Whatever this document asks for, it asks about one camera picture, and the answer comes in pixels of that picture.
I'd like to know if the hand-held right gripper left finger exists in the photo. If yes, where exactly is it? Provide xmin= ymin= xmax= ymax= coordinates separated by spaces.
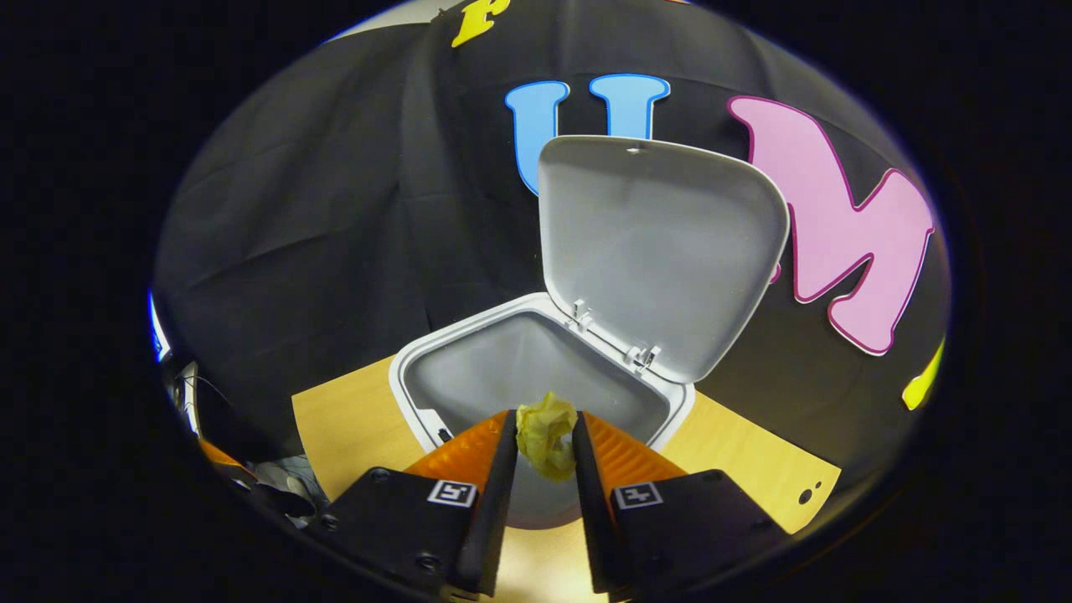
xmin=306 ymin=409 xmax=520 ymax=597

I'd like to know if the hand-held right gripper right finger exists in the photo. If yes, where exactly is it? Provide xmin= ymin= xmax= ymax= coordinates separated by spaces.
xmin=572 ymin=410 xmax=788 ymax=600

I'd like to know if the yellow paper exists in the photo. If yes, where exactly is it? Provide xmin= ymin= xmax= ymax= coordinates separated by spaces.
xmin=515 ymin=391 xmax=580 ymax=482

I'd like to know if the white desktop garbage bin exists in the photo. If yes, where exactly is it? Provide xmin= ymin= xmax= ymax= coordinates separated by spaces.
xmin=389 ymin=134 xmax=791 ymax=530

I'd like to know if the wooden desktop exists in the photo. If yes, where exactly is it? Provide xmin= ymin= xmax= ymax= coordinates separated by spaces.
xmin=291 ymin=356 xmax=843 ymax=603

